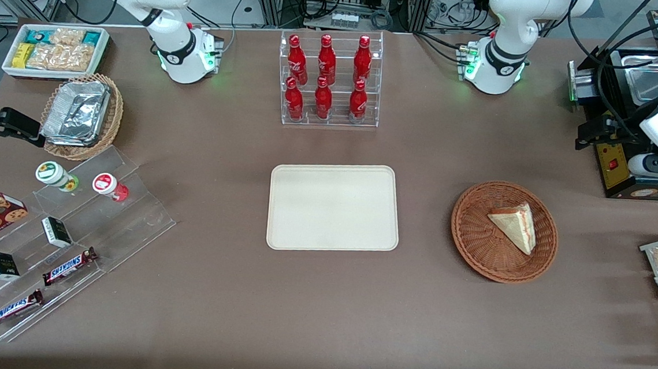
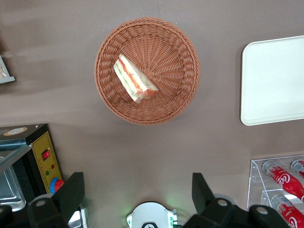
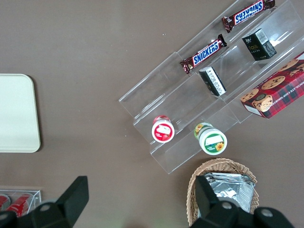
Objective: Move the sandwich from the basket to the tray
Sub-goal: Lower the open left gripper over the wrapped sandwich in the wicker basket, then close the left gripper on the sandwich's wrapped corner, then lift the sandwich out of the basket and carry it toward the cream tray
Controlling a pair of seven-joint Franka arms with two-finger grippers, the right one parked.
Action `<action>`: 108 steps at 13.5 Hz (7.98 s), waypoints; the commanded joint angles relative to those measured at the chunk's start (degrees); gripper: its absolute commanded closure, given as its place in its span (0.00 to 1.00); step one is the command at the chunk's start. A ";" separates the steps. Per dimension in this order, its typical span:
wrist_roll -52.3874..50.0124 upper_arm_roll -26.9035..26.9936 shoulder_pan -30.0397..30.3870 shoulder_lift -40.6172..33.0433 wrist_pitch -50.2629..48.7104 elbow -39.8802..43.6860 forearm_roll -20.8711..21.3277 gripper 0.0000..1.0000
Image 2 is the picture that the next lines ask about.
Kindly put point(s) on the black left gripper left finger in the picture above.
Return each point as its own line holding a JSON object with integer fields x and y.
{"x": 69, "y": 194}

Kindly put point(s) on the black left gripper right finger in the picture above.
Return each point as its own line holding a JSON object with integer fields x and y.
{"x": 204, "y": 199}

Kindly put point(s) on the triangular sandwich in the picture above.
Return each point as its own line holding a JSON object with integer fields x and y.
{"x": 133, "y": 78}

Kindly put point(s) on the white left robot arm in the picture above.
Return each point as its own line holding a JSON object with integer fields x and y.
{"x": 152, "y": 213}

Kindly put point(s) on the grey snack rack tray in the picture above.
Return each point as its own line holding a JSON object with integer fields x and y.
{"x": 8, "y": 80}

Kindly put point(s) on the cream plastic tray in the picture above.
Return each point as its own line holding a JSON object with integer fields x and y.
{"x": 273, "y": 80}

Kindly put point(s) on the round brown wicker basket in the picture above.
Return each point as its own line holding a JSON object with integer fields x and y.
{"x": 166, "y": 47}

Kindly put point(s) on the black food warmer yellow panel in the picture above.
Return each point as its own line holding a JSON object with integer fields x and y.
{"x": 42, "y": 147}

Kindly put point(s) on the clear acrylic bottle rack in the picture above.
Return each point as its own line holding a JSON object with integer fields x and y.
{"x": 255, "y": 171}

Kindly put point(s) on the steel warmer pan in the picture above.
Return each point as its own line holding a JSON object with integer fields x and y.
{"x": 9, "y": 187}

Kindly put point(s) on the red cola bottle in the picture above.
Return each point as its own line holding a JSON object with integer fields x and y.
{"x": 299, "y": 166}
{"x": 288, "y": 210}
{"x": 285, "y": 180}

